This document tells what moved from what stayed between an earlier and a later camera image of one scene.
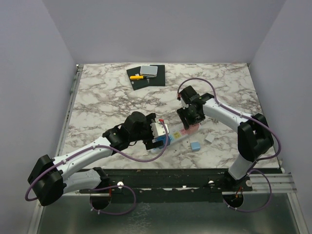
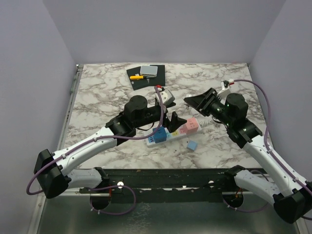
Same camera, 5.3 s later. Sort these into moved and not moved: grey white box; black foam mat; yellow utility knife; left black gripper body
Moved: left black gripper body
Not moved: black foam mat; grey white box; yellow utility knife
